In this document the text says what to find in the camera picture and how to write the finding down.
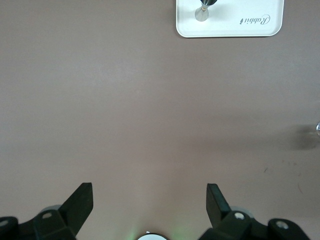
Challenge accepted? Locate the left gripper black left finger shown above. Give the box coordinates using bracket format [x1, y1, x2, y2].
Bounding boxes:
[0, 182, 94, 240]

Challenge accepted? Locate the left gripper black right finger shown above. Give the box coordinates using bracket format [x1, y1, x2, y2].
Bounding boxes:
[198, 183, 310, 240]

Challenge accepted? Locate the cream rabbit print tray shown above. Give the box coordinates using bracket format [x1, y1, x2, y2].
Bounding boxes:
[175, 0, 285, 39]

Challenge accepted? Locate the steel double jigger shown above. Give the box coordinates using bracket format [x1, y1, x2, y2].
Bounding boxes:
[194, 0, 219, 23]

